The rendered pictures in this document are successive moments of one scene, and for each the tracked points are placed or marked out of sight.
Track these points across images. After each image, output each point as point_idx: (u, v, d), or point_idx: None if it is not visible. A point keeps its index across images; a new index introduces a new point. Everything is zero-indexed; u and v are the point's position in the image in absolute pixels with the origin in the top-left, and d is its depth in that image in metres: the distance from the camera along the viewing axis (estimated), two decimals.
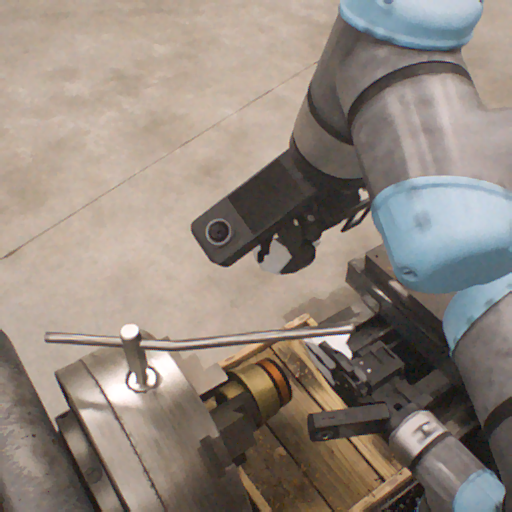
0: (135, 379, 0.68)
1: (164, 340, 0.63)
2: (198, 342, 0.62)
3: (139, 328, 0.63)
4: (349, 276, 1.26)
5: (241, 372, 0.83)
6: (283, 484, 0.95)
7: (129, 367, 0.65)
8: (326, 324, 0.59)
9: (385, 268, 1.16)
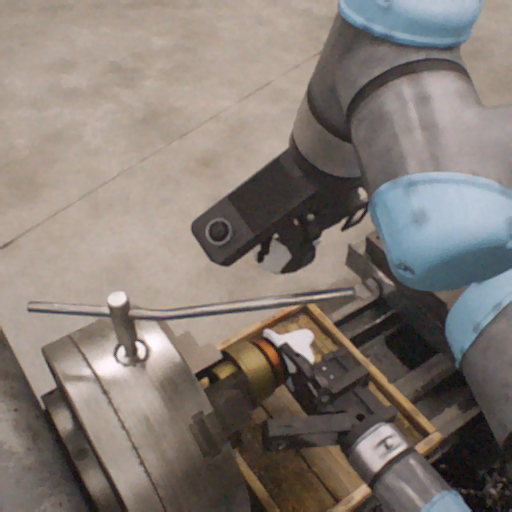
0: (124, 352, 0.65)
1: (154, 309, 0.60)
2: (190, 310, 0.58)
3: (127, 296, 0.59)
4: (350, 259, 1.22)
5: (233, 352, 0.79)
6: (281, 469, 0.92)
7: (117, 338, 0.62)
8: (325, 290, 0.55)
9: None
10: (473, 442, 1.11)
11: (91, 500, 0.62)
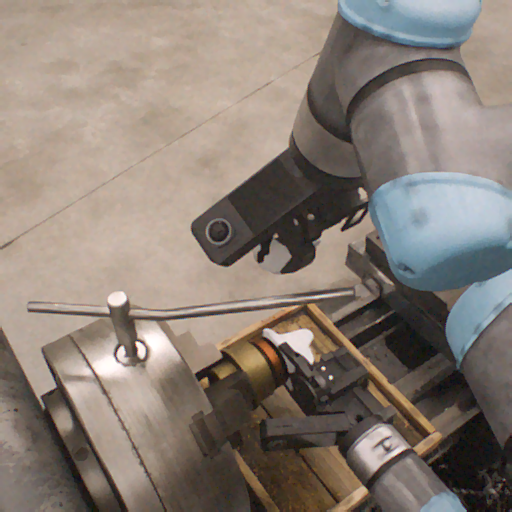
0: (124, 352, 0.65)
1: (154, 309, 0.60)
2: (190, 310, 0.58)
3: (127, 296, 0.59)
4: (350, 259, 1.22)
5: (233, 352, 0.79)
6: (281, 469, 0.92)
7: (117, 338, 0.62)
8: (325, 290, 0.55)
9: None
10: (473, 442, 1.11)
11: (91, 500, 0.62)
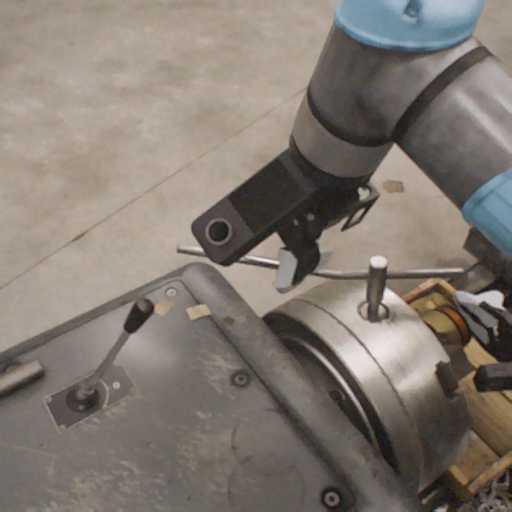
0: (379, 311, 0.74)
1: (348, 275, 0.69)
2: None
3: (371, 266, 0.68)
4: (469, 243, 1.32)
5: (425, 318, 0.88)
6: None
7: None
8: (200, 253, 0.68)
9: None
10: None
11: None
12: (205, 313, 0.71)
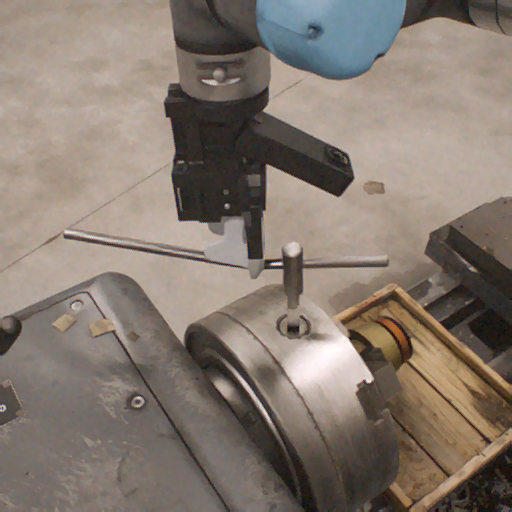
0: (299, 325, 0.69)
1: None
2: None
3: (283, 253, 0.60)
4: (430, 248, 1.27)
5: (362, 331, 0.83)
6: None
7: None
8: (89, 239, 0.60)
9: (472, 238, 1.17)
10: None
11: None
12: (109, 328, 0.66)
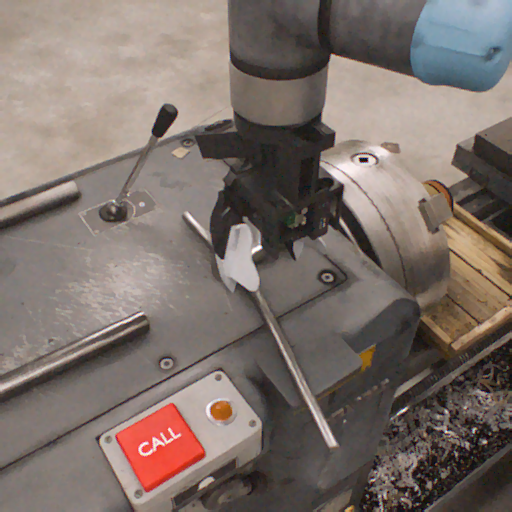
0: (369, 159, 0.85)
1: None
2: (261, 315, 0.62)
3: None
4: (457, 158, 1.42)
5: None
6: None
7: None
8: (319, 420, 0.53)
9: (495, 143, 1.33)
10: None
11: None
12: None
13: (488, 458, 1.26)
